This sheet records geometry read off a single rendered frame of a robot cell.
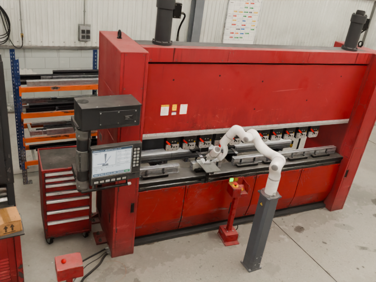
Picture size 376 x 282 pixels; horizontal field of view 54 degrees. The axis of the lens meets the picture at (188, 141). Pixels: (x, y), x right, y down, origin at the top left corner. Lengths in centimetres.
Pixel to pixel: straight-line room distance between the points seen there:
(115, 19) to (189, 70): 417
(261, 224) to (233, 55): 178
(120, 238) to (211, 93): 185
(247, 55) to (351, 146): 220
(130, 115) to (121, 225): 145
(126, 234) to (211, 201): 110
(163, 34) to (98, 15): 410
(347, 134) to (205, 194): 220
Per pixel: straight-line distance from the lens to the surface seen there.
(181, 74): 375
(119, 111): 307
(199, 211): 459
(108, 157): 320
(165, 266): 436
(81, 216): 441
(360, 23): 508
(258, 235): 420
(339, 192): 583
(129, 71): 333
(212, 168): 421
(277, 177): 383
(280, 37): 1000
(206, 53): 379
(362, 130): 545
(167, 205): 432
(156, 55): 358
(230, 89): 408
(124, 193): 389
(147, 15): 797
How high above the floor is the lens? 307
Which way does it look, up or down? 26 degrees down
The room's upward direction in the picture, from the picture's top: 8 degrees clockwise
